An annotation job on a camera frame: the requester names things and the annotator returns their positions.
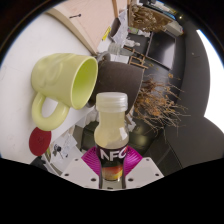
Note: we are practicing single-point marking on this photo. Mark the dark wall screen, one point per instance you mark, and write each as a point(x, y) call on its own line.
point(161, 48)

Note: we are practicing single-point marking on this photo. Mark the small grey bottle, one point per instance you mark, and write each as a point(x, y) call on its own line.
point(118, 49)

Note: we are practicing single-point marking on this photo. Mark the flat round red coaster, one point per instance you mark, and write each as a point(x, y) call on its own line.
point(40, 141)

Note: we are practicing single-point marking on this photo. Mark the crumpled printed papers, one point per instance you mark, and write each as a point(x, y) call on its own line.
point(120, 28)

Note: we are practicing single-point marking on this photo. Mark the brown carved wooden sculpture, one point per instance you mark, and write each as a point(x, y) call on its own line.
point(146, 16)

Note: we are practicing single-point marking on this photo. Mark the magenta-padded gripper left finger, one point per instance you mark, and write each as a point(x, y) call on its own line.
point(83, 173)

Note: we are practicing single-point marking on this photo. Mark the light green mug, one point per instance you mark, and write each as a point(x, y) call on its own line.
point(56, 76)

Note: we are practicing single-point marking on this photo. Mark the dried plant in brown pot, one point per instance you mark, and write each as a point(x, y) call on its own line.
point(116, 78)

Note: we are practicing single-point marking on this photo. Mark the wooden easel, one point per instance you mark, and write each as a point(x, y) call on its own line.
point(138, 60)

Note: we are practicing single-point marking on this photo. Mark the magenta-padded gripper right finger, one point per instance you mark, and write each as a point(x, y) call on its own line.
point(140, 171)

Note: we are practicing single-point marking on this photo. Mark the small white figurine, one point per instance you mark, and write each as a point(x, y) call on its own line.
point(132, 42)

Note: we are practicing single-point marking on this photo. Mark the stack of papers and books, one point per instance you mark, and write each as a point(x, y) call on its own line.
point(65, 146)

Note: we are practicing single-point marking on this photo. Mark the clear drink bottle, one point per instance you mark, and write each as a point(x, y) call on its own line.
point(111, 133)

